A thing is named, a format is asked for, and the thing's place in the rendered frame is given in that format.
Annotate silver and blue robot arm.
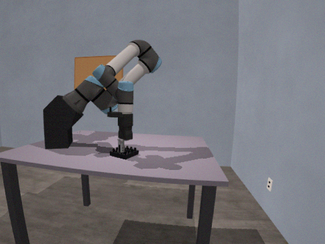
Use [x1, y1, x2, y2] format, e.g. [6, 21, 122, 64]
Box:
[63, 40, 162, 114]

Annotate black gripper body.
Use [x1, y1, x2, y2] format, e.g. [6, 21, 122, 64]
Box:
[107, 104, 133, 140]

